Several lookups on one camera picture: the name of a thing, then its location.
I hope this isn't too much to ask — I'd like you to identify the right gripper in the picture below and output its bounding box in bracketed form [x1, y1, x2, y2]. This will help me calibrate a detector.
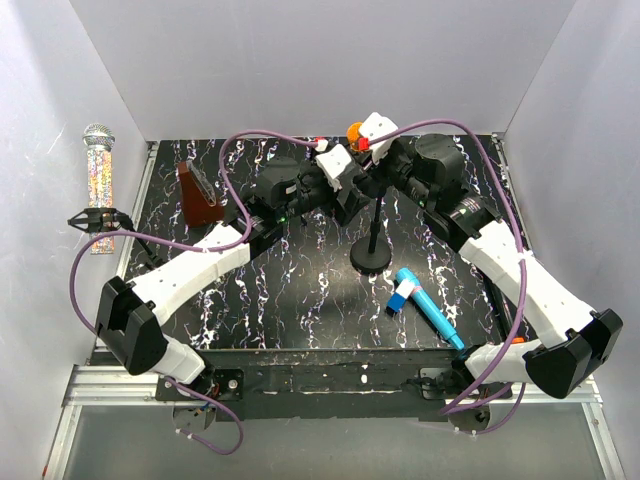
[355, 139, 433, 211]

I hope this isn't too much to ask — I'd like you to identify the round base stand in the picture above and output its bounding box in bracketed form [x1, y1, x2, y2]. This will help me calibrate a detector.
[350, 189, 392, 275]

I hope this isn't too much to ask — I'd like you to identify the cyan toy microphone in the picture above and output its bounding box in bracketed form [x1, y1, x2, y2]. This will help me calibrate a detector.
[396, 267, 465, 351]

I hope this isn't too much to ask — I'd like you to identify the black microphone orange ring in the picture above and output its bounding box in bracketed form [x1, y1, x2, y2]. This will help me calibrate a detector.
[492, 284, 526, 346]

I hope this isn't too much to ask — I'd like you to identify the glitter silver microphone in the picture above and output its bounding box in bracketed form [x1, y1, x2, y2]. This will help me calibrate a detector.
[82, 123, 119, 255]

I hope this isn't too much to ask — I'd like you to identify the shock mount tripod stand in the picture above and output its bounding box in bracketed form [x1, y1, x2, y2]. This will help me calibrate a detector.
[67, 207, 165, 270]

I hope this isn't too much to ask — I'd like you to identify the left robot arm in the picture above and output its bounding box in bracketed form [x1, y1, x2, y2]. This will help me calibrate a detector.
[95, 149, 360, 400]

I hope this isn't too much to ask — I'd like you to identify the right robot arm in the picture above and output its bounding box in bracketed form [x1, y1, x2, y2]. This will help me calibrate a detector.
[360, 134, 623, 399]

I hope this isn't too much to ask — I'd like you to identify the blue white block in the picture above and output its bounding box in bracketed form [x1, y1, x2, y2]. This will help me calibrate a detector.
[386, 279, 414, 315]

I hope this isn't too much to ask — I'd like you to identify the brown red box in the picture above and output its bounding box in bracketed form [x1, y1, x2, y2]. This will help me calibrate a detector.
[177, 160, 224, 228]

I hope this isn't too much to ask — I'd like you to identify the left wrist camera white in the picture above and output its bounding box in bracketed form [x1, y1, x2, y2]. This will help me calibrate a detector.
[316, 144, 355, 192]

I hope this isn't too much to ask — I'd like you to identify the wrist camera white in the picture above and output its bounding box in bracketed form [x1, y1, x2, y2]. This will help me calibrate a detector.
[358, 112, 399, 165]
[316, 144, 355, 192]

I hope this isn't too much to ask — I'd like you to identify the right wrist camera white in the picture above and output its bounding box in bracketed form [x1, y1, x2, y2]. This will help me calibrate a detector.
[358, 112, 399, 165]

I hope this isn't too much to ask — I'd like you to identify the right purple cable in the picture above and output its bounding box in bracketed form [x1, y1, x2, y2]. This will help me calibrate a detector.
[367, 118, 531, 435]

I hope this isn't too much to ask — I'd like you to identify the purple cable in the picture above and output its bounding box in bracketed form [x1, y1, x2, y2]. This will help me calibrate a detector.
[367, 118, 531, 435]
[68, 129, 326, 455]

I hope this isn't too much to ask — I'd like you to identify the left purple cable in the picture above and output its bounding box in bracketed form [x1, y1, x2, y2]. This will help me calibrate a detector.
[68, 129, 326, 455]

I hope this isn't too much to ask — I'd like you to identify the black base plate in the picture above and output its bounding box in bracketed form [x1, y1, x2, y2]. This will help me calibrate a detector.
[134, 347, 571, 424]

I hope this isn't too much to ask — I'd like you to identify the aluminium frame rail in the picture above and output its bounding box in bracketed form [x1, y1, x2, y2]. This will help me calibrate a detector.
[43, 350, 624, 479]

